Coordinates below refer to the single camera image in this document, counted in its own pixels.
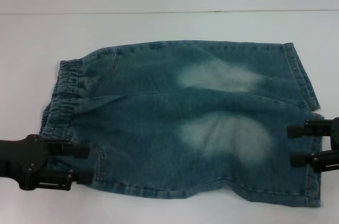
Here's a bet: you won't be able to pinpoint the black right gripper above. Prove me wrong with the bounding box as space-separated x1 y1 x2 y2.
287 118 339 174

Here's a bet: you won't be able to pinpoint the blue denim shorts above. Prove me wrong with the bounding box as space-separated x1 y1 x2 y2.
39 40 325 200

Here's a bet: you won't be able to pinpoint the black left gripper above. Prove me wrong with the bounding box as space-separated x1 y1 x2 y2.
0 133 95 192

